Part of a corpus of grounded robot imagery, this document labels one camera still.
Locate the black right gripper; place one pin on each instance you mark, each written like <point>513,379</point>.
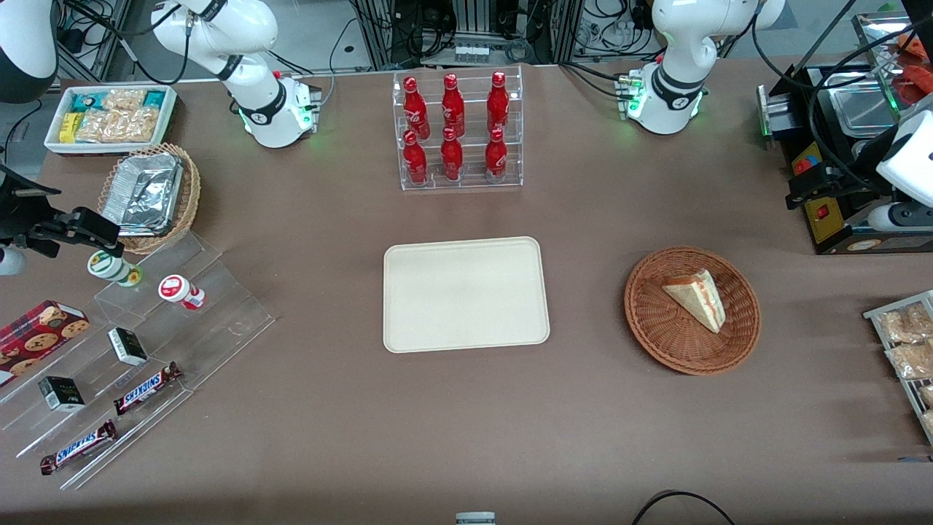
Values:
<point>22,214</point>

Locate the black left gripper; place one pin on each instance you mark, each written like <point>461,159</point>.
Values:
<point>848,189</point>

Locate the triangular sandwich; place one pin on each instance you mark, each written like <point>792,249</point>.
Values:
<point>700,299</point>

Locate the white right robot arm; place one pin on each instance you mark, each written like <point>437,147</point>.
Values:
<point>219,36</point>

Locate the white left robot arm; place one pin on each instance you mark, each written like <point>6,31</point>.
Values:
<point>678,44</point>

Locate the light wicker basket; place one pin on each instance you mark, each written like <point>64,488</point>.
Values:
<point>191,197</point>

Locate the steel tray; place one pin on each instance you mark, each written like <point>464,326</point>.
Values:
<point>875,36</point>

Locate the round brown wicker basket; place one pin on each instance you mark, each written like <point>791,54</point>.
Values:
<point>656,321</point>

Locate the beige rectangular tray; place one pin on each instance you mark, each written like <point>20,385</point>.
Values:
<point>466,295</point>

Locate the green lid yogurt bottle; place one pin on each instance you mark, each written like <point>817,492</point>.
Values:
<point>113,268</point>

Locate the black food warmer machine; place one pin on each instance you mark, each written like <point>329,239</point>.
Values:
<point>831,222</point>

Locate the silver foil container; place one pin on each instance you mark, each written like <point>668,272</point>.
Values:
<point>142,193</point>

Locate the red lid yogurt bottle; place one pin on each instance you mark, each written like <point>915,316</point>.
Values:
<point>177,290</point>

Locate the white rectangular snack bin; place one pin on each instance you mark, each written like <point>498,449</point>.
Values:
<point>52,142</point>

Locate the steel pan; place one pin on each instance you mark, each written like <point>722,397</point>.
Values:
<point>864,106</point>

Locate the clear rice cracker bag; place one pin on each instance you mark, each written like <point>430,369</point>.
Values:
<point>120,125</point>
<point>124,99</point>

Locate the yellow snack packet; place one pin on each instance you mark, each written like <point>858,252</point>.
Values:
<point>69,127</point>

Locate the small black box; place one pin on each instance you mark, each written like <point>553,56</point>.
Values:
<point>61,394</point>
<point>127,346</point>

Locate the red cookie box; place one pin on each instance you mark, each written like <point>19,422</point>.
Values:
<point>36,337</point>

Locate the teal snack packet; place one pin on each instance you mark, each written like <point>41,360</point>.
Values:
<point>154,98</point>
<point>86,100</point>

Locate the clear acrylic stepped stand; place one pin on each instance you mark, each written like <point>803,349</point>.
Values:
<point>219,321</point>

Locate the snickers bar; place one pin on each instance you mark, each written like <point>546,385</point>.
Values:
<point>146,389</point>
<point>78,447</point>

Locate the red orange food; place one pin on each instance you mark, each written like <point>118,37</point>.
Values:
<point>917,80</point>

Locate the clear fried snack bag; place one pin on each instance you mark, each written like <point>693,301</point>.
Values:
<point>907,324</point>
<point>927,396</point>
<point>911,361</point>
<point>928,423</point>

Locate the red cola bottle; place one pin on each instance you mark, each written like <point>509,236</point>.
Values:
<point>498,106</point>
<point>415,109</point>
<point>496,159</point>
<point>453,108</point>
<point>452,159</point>
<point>415,162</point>

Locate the clear acrylic bottle rack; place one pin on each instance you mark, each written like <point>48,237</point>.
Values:
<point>474,184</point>

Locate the white power strip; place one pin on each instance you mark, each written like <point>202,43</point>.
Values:
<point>471,54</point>

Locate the aluminium equipment rack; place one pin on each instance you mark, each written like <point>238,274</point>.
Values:
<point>474,22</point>

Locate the small grey object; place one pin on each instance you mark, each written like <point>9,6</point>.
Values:
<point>475,518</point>

